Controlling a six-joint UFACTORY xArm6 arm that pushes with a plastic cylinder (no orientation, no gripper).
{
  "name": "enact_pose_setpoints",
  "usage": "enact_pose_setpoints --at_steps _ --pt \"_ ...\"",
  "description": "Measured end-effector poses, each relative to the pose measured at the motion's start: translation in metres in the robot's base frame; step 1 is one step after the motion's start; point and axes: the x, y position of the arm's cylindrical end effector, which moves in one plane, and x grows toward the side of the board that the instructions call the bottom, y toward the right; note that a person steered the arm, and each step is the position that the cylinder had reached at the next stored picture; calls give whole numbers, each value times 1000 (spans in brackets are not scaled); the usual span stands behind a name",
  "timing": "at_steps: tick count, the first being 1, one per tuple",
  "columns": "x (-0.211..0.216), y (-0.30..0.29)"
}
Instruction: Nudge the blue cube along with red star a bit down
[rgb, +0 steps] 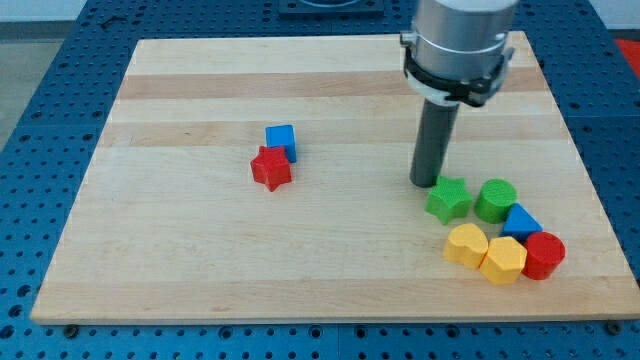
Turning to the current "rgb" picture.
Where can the yellow hexagon block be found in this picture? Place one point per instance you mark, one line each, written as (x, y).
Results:
(504, 261)

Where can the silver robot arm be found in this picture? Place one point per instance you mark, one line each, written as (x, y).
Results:
(456, 50)

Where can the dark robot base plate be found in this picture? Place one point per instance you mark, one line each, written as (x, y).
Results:
(299, 8)

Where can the green cylinder block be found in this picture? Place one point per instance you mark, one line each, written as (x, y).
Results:
(494, 201)

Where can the red cylinder block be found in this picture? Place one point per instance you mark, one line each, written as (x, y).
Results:
(545, 252)

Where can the red star block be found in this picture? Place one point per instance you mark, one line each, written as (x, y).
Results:
(271, 167)

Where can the blue cube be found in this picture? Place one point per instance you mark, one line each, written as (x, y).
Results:
(282, 135)

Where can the green star block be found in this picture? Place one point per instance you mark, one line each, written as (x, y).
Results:
(448, 199)

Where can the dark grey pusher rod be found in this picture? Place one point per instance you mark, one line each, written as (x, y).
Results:
(434, 132)

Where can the yellow heart block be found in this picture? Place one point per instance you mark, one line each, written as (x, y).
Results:
(466, 244)

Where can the light wooden board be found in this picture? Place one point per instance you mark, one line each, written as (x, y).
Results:
(169, 226)

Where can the blue triangle block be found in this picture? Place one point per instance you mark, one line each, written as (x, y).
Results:
(520, 224)

